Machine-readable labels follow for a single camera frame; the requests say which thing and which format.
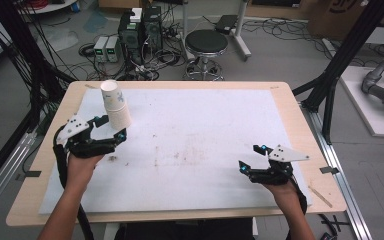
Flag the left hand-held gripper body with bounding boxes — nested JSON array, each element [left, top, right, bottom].
[[55, 114, 118, 159]]

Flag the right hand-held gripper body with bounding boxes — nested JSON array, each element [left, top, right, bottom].
[[247, 143, 311, 186]]

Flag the stack of white paper cups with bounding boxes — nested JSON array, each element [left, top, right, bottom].
[[99, 79, 133, 132]]

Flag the person's right hand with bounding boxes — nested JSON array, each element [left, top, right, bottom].
[[262, 180, 300, 210]]

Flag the person's left hand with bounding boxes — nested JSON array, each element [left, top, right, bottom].
[[65, 153, 105, 192]]

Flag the thin wooden stick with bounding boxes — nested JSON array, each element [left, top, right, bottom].
[[307, 185, 334, 209]]

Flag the white foam mat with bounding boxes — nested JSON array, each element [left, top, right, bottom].
[[38, 87, 314, 215]]

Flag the grey bench power supply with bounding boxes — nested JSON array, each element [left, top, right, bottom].
[[93, 35, 109, 64], [105, 35, 121, 64]]

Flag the light wooden table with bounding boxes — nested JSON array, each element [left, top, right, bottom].
[[5, 80, 348, 228]]

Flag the black floor clamp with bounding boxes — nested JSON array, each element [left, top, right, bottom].
[[317, 213, 350, 240]]

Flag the person's dark trousers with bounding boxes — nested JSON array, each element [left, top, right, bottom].
[[114, 217, 258, 240]]

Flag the black computer tower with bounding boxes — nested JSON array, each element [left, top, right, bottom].
[[117, 9, 145, 65], [142, 5, 164, 55]]

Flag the white floor platform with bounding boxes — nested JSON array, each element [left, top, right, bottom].
[[338, 65, 384, 139]]

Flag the small white box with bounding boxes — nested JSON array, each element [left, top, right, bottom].
[[129, 7, 144, 24]]

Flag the black round stool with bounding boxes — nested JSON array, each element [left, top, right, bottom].
[[183, 29, 230, 82]]

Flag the round white table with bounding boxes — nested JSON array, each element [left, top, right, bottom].
[[17, 0, 78, 15]]

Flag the black flat device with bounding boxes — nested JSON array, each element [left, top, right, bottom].
[[214, 14, 240, 36]]

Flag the brown cardboard box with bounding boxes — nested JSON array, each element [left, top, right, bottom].
[[307, 0, 384, 42]]

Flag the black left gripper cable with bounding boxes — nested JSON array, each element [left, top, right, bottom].
[[52, 125, 95, 240]]

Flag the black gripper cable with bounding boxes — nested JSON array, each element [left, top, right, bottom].
[[52, 125, 95, 240], [289, 175, 309, 216]]

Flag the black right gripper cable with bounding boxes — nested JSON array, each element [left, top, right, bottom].
[[289, 175, 309, 216]]

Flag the aluminium floor rail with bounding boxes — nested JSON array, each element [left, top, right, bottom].
[[299, 102, 373, 240], [0, 130, 38, 224]]

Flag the tangle of floor cables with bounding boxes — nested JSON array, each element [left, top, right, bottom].
[[77, 23, 188, 82]]

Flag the black metal frame post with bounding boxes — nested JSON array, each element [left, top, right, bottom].
[[0, 0, 78, 138], [292, 0, 384, 145]]

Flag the long black floor cables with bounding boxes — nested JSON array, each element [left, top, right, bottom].
[[242, 17, 335, 62]]

